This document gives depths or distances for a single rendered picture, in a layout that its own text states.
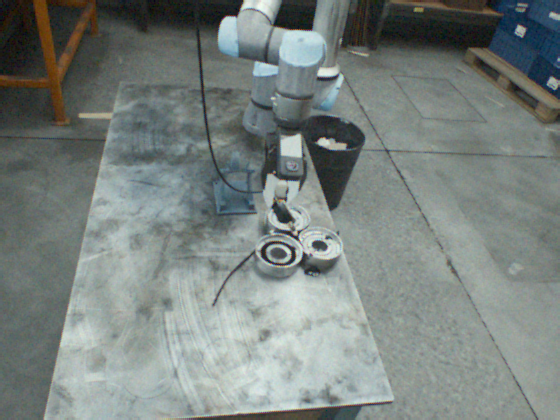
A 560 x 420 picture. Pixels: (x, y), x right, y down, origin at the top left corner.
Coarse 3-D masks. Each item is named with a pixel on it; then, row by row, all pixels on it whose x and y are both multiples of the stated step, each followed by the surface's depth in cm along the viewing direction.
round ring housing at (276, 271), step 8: (264, 240) 105; (272, 240) 105; (280, 240) 106; (288, 240) 106; (256, 248) 101; (272, 248) 104; (280, 248) 104; (288, 248) 104; (296, 248) 105; (256, 256) 101; (280, 256) 106; (288, 256) 102; (296, 256) 103; (264, 264) 99; (296, 264) 100; (272, 272) 99; (280, 272) 99; (288, 272) 100
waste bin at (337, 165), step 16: (304, 128) 235; (320, 128) 243; (336, 128) 242; (352, 128) 237; (352, 144) 239; (320, 160) 220; (336, 160) 219; (352, 160) 223; (320, 176) 227; (336, 176) 227; (336, 192) 237
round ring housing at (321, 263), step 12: (312, 228) 109; (324, 228) 109; (312, 240) 107; (324, 240) 108; (336, 240) 108; (312, 252) 105; (324, 252) 105; (336, 252) 106; (312, 264) 104; (324, 264) 103
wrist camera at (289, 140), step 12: (276, 132) 91; (288, 132) 89; (300, 132) 89; (288, 144) 87; (300, 144) 88; (288, 156) 86; (300, 156) 87; (288, 168) 85; (300, 168) 86; (288, 180) 86
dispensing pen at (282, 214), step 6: (276, 198) 99; (276, 204) 98; (282, 204) 98; (276, 210) 99; (282, 210) 98; (276, 216) 101; (282, 216) 98; (288, 216) 98; (282, 222) 100; (288, 222) 99; (294, 228) 101; (294, 234) 101; (300, 240) 102
